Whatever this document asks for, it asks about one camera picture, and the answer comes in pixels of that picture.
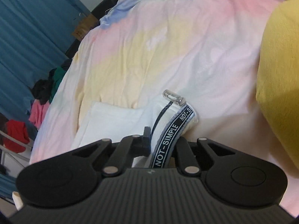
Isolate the black armchair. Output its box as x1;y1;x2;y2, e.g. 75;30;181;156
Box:
65;0;118;59

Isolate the pink garment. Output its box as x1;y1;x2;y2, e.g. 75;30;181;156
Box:
29;99;50;130

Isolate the green garment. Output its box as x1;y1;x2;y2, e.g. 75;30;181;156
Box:
49;67;67;103

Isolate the black garment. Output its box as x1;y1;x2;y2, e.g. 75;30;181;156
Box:
31;68;56;105

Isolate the brown paper bag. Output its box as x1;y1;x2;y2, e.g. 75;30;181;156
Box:
72;14;100;41

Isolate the right blue curtain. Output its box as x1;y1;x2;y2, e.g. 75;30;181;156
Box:
0;0;92;199

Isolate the yellow pillow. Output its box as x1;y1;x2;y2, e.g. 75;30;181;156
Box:
255;0;299;145

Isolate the red garment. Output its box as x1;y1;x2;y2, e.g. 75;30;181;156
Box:
3;120;30;153

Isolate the garment steamer stand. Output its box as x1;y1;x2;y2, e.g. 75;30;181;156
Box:
1;130;34;178

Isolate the pastel tie-dye bedsheet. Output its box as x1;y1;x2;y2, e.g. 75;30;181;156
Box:
30;0;298;216

